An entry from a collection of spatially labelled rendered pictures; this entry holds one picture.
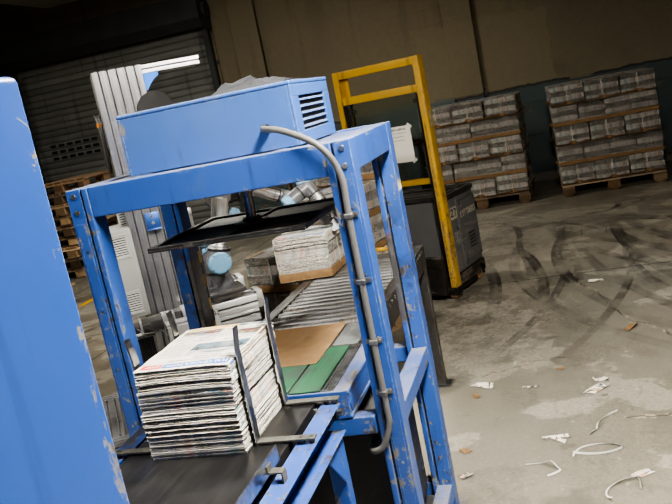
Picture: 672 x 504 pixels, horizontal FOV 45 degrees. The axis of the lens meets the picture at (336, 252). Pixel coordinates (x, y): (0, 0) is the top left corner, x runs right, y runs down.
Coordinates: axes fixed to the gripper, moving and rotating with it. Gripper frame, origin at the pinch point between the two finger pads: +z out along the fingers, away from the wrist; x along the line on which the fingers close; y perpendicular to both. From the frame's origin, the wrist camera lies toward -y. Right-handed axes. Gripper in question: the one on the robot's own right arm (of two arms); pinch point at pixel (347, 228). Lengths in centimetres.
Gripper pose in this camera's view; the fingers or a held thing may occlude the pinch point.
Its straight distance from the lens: 419.2
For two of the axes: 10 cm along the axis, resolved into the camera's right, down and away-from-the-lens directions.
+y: -7.3, 6.0, 3.3
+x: -2.4, 2.3, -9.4
